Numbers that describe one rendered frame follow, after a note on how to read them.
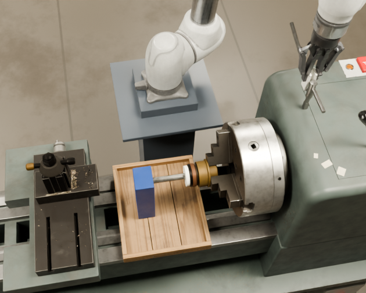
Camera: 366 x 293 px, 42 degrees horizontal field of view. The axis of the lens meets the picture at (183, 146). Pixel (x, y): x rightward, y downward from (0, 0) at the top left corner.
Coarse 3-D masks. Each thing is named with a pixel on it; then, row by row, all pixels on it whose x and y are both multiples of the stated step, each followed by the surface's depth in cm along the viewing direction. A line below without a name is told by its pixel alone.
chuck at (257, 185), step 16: (224, 128) 159; (240, 128) 148; (256, 128) 147; (240, 144) 143; (240, 160) 143; (256, 160) 142; (240, 176) 146; (256, 176) 142; (272, 176) 142; (256, 192) 143; (272, 192) 144; (240, 208) 152; (256, 208) 147
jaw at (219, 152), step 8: (216, 136) 154; (224, 136) 150; (216, 144) 154; (224, 144) 151; (216, 152) 152; (224, 152) 152; (208, 160) 152; (216, 160) 153; (224, 160) 153; (232, 160) 154
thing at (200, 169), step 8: (192, 168) 152; (200, 168) 152; (208, 168) 151; (216, 168) 153; (192, 176) 151; (200, 176) 151; (208, 176) 151; (192, 184) 153; (200, 184) 152; (208, 184) 153
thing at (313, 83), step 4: (312, 80) 140; (312, 84) 139; (316, 84) 139; (308, 88) 141; (308, 92) 142; (312, 92) 142; (308, 96) 143; (312, 96) 144; (304, 100) 147; (308, 100) 145; (304, 104) 147; (308, 104) 147; (304, 108) 148
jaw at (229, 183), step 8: (216, 176) 152; (224, 176) 152; (232, 176) 152; (216, 184) 151; (224, 184) 150; (232, 184) 150; (224, 192) 150; (232, 192) 148; (240, 192) 148; (232, 200) 146; (240, 200) 146; (248, 208) 148
